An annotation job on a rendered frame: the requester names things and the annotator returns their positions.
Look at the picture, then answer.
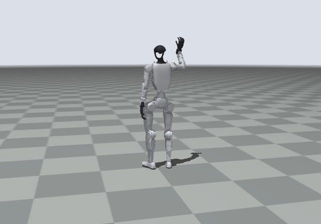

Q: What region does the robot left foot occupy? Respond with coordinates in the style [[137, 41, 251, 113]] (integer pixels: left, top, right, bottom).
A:
[[142, 161, 156, 168]]

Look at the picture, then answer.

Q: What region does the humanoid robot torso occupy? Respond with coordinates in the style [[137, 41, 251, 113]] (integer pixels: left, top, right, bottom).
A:
[[151, 61, 171, 109]]

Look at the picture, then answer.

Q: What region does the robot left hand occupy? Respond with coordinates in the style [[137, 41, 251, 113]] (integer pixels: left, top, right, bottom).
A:
[[140, 101, 146, 120]]

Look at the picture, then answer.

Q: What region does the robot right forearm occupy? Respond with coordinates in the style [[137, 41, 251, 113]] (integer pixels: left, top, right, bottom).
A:
[[177, 51, 186, 68]]

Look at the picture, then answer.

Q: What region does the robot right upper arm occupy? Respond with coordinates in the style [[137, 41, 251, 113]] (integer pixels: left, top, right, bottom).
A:
[[170, 62, 185, 71]]

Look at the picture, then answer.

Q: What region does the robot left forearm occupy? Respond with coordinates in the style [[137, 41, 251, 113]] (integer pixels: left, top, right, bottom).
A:
[[140, 83, 147, 105]]

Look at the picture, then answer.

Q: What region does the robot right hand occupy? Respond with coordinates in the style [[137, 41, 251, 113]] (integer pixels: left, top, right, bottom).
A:
[[176, 37, 184, 54]]

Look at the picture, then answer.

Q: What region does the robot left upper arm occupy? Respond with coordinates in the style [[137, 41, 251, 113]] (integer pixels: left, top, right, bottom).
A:
[[143, 64, 153, 89]]

